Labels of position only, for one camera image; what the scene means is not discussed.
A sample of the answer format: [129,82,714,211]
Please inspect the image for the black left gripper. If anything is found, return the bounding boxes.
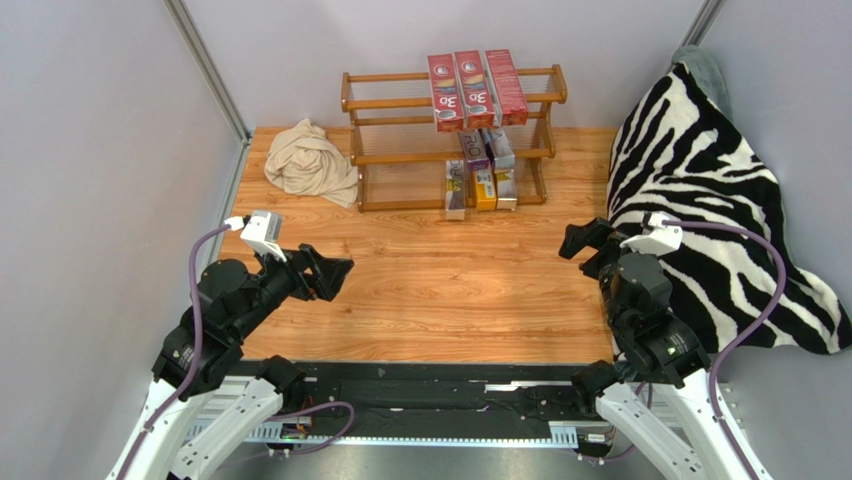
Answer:
[231,238,354,339]

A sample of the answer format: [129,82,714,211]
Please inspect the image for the silver gold toothpaste box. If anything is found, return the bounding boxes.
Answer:
[494,169,518,211]
[444,160,467,221]

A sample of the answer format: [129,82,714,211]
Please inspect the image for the orange toothpaste box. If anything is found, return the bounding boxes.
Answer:
[471,167,498,212]

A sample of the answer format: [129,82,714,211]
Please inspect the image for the silver purple R&O toothpaste box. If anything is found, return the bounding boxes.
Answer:
[479,127,516,170]

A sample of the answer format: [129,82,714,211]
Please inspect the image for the silver blue Sensitive toothpaste box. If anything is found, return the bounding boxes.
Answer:
[458,130,491,172]

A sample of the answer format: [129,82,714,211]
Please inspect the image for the red 3D toothpaste box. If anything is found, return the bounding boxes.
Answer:
[427,53,465,133]
[453,50,497,130]

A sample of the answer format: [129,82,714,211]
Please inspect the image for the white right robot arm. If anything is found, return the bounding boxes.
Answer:
[559,212,787,479]

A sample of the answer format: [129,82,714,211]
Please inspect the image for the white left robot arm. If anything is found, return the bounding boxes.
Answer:
[108,244,355,479]

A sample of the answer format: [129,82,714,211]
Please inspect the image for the wooden two-tier shelf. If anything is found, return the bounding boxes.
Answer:
[340,64,568,213]

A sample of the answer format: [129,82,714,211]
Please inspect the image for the beige crumpled cloth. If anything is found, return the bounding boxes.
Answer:
[264,118,358,208]

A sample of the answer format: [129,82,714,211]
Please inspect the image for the zebra print blanket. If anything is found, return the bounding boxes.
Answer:
[606,64,851,355]

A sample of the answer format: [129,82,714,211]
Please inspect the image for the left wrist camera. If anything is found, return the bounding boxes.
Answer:
[240,210,287,263]

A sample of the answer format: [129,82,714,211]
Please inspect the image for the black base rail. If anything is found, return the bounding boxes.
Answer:
[139,357,747,461]

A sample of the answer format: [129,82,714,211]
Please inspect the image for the aluminium frame post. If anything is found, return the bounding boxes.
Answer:
[164,0,252,145]

